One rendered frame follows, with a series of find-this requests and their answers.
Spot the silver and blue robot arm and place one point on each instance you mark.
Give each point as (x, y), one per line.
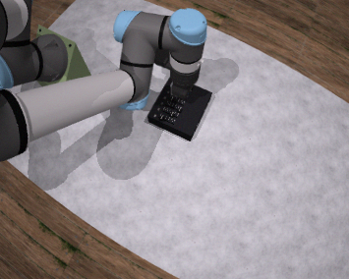
(50, 108)

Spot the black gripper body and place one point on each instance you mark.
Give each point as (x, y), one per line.
(182, 82)

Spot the black lighting desk with faders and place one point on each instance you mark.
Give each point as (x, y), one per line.
(184, 121)

